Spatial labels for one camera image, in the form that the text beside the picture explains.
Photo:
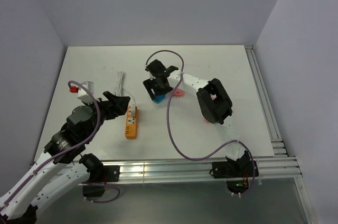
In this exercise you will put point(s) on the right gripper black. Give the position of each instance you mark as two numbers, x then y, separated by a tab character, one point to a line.
149	85

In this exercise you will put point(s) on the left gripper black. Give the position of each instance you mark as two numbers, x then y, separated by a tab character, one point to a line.
118	105

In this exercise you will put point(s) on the blue plug adapter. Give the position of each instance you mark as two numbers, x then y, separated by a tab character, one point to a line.
159	99

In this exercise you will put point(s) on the orange power strip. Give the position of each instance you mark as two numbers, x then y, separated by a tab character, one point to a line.
131	126

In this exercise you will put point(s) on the pink triangular power strip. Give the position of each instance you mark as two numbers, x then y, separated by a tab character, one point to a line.
212	97

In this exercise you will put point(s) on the white plug adapter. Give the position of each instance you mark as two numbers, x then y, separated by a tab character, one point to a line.
132	110

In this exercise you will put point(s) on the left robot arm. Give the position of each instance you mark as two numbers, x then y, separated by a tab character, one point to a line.
62	166

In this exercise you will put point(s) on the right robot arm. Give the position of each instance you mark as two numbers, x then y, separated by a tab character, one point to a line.
214	102

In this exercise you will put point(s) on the pink plug adapter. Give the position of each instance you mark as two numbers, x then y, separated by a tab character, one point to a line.
178	93

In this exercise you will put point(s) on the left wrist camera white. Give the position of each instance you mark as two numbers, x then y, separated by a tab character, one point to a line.
82	94

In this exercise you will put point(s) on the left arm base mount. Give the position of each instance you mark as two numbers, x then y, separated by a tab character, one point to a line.
103	175

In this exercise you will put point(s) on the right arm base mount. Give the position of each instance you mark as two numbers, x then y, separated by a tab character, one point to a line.
240	171

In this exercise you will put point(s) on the right aluminium rail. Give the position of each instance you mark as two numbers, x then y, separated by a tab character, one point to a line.
275	136

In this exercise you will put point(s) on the aluminium rail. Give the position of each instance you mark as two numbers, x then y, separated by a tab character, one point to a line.
275	136
176	171

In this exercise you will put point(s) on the front aluminium rail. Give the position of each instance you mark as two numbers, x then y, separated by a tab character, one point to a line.
176	171

